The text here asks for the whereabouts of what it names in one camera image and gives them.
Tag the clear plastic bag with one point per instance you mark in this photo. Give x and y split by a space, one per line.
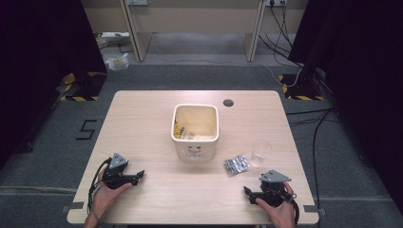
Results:
117 62

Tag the clear plastic packet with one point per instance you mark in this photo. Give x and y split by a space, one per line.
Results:
237 164

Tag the wall socket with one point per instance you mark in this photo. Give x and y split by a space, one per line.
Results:
137 2
276 2

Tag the hazard striped stand base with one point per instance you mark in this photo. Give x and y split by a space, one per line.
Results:
84 87
301 91

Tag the black curtain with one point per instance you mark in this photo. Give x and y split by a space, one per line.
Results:
364 79
41 63

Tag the clear plastic cup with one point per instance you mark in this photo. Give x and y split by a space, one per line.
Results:
260 151

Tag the light wooden desk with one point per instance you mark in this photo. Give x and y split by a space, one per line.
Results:
193 19

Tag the crumpled clear plastic wrap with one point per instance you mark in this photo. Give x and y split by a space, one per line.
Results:
196 136

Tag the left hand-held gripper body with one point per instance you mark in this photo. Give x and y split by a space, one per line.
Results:
118 162

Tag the grey tape strip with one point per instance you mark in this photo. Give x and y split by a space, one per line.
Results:
313 209
73 206

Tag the person's right hand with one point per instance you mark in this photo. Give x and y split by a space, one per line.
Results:
282 215

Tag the person's left hand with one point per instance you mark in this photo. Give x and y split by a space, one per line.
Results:
106 198

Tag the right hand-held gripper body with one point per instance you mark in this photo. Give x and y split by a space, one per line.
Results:
273 186

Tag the white power strip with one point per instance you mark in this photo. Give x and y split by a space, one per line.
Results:
114 34

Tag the white square bin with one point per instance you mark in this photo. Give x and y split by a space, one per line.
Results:
195 148

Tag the dark round table grommet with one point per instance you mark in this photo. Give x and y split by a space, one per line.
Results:
228 103

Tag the yellow and black wrapper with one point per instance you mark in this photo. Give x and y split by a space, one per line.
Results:
178 130

